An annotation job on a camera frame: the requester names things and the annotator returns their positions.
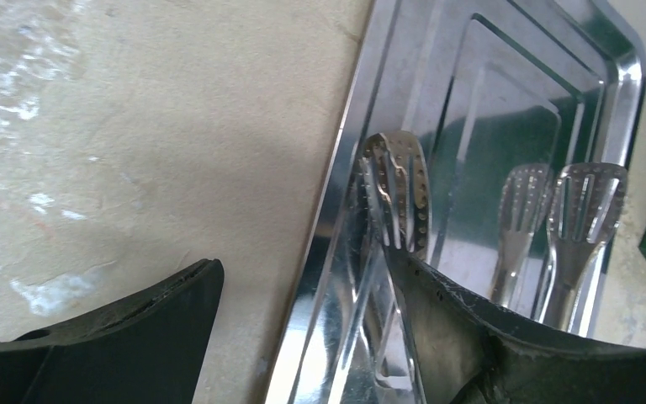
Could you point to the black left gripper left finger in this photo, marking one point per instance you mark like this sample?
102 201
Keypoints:
147 347

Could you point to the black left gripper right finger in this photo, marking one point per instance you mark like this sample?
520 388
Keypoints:
467 349

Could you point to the silver metal tray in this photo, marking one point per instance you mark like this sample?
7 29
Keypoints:
485 86

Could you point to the silver metal tongs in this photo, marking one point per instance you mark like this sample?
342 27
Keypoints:
387 221

